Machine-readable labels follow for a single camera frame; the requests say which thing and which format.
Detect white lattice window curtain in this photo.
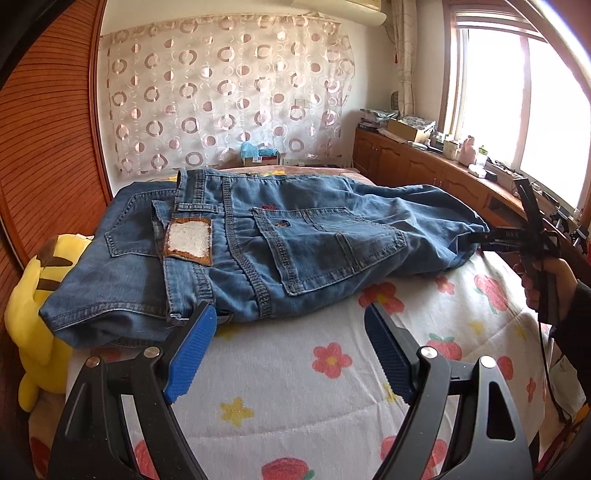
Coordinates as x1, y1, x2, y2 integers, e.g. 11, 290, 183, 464
392, 0, 446, 116

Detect yellow plush toy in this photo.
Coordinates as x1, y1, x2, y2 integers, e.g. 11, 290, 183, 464
4, 233, 95, 412

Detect wooden frame window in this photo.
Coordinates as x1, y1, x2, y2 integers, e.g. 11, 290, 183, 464
441, 0, 591, 217

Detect small box with blue bag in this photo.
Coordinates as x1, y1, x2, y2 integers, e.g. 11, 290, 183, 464
239, 141, 282, 167

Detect blue denim pants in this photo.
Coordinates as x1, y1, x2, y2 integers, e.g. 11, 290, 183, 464
38, 168, 491, 349

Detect cardboard box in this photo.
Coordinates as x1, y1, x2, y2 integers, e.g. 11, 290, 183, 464
385, 117, 437, 144

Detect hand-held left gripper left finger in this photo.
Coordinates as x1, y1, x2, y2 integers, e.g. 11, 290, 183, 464
46, 299, 219, 480

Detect circle pattern sheer curtain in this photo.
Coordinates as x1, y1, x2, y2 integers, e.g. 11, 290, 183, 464
102, 13, 356, 175

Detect black cable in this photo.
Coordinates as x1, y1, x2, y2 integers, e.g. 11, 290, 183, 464
537, 318, 574, 423

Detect wooden slatted wardrobe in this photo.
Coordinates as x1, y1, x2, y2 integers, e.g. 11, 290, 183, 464
0, 0, 114, 416

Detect wooden cabinet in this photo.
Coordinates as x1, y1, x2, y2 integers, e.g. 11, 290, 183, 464
353, 127, 591, 259

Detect white air conditioner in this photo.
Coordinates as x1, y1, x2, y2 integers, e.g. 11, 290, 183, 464
295, 0, 387, 27

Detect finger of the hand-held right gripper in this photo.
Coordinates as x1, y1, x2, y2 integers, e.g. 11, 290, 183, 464
470, 227, 527, 241
478, 240, 527, 254

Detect person's right hand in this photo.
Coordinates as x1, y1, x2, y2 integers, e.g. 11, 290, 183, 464
524, 257, 579, 320

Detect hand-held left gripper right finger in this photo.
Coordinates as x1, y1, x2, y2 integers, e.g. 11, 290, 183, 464
364, 302, 532, 480

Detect white strawberry print blanket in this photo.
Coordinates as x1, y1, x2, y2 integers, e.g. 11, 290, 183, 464
28, 251, 578, 480

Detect person's right forearm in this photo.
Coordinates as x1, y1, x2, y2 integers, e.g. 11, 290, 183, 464
549, 279, 591, 366

